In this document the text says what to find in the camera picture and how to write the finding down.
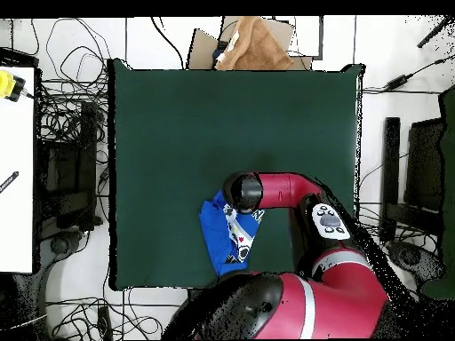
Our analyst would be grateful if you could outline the yellow and black tool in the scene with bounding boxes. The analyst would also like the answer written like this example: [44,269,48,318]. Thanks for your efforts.
[0,69,27,103]

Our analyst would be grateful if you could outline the white table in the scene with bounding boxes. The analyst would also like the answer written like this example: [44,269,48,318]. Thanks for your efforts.
[0,65,36,274]

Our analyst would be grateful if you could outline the black rod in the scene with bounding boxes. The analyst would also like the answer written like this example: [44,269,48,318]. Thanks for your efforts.
[416,15,455,49]

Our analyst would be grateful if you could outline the cardboard box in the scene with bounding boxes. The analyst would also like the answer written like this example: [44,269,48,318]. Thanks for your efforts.
[187,15,314,71]

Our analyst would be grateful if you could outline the dark green table cloth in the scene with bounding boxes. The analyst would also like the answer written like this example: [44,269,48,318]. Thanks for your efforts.
[107,58,365,291]

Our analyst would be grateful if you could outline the blue shirt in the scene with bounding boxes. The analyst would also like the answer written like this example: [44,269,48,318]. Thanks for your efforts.
[198,189,266,277]

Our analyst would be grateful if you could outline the black cable tangle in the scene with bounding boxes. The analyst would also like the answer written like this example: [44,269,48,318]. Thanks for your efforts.
[356,202,440,257]
[29,17,111,147]
[45,290,182,340]

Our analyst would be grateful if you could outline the black power adapter with cable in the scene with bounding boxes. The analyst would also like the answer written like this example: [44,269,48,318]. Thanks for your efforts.
[362,52,455,95]

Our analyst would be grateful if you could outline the black metal frame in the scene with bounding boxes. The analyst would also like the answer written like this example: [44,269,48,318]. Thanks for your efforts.
[35,100,104,232]

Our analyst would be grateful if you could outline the brown towel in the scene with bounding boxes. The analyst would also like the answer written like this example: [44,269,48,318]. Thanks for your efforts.
[213,15,295,71]

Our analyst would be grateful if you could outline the black chair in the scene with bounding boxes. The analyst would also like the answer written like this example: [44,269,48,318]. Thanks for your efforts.
[381,116,445,232]

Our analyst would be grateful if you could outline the black marker pen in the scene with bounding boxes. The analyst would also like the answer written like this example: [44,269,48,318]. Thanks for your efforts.
[0,170,20,194]

